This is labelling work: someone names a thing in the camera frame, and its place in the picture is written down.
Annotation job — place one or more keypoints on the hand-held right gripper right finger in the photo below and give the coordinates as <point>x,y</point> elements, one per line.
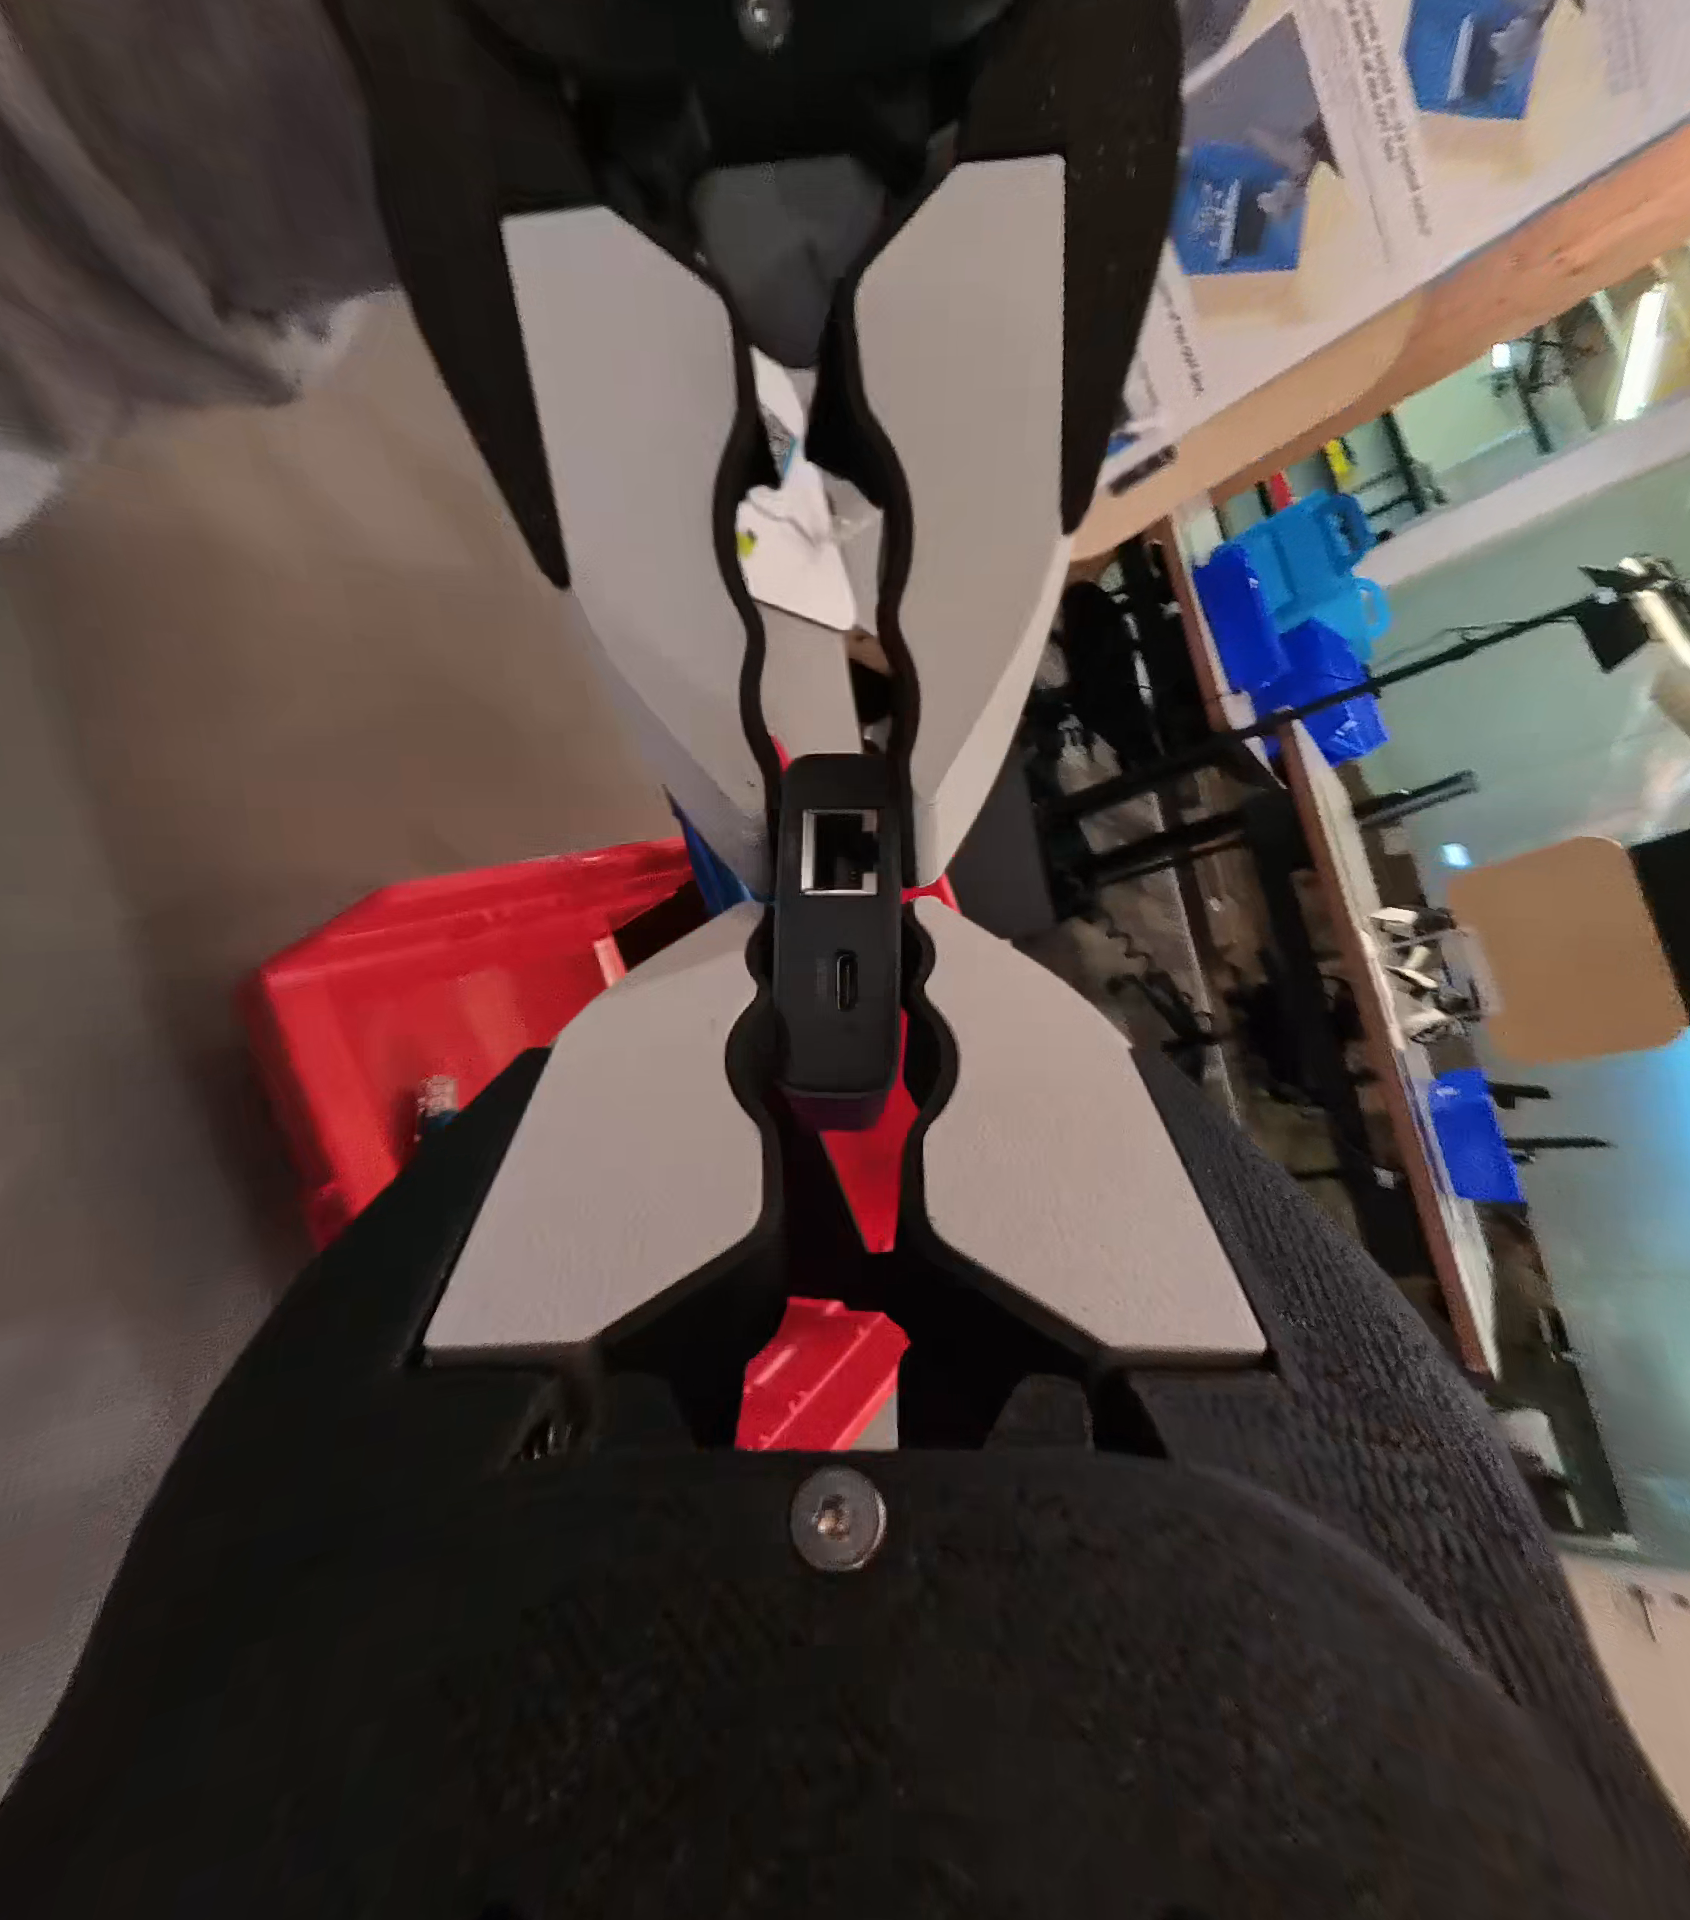
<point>1070,1201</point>

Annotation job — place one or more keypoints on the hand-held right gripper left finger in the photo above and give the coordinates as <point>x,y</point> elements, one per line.
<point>604,1201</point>

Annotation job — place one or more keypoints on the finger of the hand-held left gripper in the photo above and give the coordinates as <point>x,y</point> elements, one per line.
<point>621,450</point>
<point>981,450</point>

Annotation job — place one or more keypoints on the black ethernet adapter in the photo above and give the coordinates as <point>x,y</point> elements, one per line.
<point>838,960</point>

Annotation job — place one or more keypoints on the red plastic bin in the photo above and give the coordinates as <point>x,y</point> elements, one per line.
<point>425,990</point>

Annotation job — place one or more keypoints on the light blue plastic bin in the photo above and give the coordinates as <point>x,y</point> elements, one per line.
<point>1324,562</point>

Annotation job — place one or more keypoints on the person's grey clothing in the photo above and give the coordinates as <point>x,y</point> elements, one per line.
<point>65,225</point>

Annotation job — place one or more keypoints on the small blue plastic bin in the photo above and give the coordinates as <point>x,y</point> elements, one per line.
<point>1475,1140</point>

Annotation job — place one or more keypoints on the small white devices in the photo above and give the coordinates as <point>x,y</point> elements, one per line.
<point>1422,968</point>

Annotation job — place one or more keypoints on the long work table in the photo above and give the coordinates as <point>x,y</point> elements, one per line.
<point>1348,841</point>

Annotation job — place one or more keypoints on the white poster with blue pictures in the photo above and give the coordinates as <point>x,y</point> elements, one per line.
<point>1384,150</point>

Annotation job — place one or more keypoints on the wooden panel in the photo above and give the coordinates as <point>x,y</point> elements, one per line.
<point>1535,284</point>

